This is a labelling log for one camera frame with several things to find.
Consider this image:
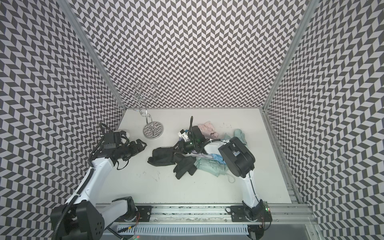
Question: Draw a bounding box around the blue umbrella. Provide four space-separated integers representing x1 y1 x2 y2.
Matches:
208 154 225 164

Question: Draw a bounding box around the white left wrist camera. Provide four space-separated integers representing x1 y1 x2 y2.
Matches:
118 130 130 138

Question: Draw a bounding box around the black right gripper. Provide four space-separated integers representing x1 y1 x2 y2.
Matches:
170 139 198 154

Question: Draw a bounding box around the aluminium corner post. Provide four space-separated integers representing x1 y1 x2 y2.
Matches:
262 0 320 112
56 0 127 110

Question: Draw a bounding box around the black umbrella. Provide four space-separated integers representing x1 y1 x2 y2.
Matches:
173 156 197 180

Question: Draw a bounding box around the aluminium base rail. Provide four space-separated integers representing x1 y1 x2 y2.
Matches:
105 204 324 240

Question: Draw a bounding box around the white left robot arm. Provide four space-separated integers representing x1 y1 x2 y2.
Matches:
50 131 147 240

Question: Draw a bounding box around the pink umbrella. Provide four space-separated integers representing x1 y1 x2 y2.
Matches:
198 121 219 139

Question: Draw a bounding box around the chrome wire stand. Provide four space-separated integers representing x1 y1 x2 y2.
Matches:
120 83 164 140

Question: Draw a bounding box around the aluminium corner post right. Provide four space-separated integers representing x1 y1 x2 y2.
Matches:
262 0 320 112

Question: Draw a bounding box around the black umbrella sleeve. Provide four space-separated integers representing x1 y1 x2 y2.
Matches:
148 148 186 167

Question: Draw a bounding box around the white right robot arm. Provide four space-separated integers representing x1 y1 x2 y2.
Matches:
172 126 272 223

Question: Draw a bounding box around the aluminium corner post left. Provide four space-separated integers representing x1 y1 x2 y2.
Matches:
56 0 127 110

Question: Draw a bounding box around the mint green umbrella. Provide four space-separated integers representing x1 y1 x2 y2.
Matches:
194 158 236 184

